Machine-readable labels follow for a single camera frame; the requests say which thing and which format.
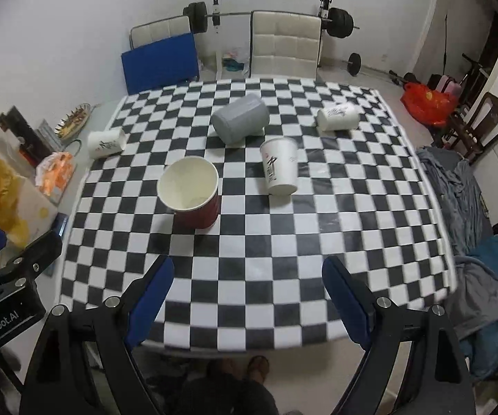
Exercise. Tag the small teal cloth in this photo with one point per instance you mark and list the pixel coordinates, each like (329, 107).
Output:
(233, 65)

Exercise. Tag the black box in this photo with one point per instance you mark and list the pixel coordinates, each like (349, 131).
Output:
(20, 132)

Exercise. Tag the dark wooden chair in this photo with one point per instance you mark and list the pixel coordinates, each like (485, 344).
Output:
(497, 112)

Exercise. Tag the grey blanket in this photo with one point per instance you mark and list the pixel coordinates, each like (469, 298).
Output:
(460, 190)

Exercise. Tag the short white printed paper cup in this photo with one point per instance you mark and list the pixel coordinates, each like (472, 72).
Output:
(339, 119)
(106, 143)

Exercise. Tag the tall white printed paper cup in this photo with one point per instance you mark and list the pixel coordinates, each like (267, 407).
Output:
(281, 168)

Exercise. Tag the person's foot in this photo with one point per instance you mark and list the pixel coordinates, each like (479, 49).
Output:
(258, 367)

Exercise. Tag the black white checkered tablecloth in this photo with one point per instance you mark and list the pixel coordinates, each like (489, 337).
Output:
(249, 233)

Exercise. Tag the black barbell rack post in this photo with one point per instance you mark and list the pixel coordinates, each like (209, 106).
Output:
(325, 2)

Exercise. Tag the glass dish with snacks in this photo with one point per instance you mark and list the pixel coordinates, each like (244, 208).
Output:
(74, 121)

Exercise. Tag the red paper cup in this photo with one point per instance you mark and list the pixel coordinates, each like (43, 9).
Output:
(197, 218)

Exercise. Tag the pink suitcase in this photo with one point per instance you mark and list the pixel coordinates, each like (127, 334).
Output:
(447, 84)

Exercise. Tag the barbell with black plates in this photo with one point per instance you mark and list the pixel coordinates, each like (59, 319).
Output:
(339, 21)

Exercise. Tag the orange snack packet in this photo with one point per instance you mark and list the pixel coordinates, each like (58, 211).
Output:
(56, 168)

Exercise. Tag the black metal stand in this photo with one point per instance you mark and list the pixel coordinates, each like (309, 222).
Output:
(475, 69)

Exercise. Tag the white padded chair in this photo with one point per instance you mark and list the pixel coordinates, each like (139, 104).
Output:
(162, 28)
(283, 43)

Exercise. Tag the small black dumbbell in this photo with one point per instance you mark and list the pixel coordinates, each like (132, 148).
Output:
(354, 63)

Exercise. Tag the person's dark trouser leg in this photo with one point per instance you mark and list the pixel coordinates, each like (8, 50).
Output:
(231, 393)

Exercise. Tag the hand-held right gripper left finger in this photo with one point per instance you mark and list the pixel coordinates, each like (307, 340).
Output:
(149, 296)

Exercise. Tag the white barbell rack post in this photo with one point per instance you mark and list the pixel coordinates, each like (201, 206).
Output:
(216, 4)

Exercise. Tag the grey plastic cup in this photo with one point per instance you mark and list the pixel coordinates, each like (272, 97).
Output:
(240, 119)

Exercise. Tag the grey card box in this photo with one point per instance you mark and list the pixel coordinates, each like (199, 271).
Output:
(51, 134)

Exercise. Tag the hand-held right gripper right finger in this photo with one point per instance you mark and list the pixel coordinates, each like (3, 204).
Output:
(346, 296)

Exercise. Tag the red plastic bag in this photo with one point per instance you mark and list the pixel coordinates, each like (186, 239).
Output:
(426, 103)

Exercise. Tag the blue folded mat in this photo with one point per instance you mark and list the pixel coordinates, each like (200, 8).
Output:
(158, 62)

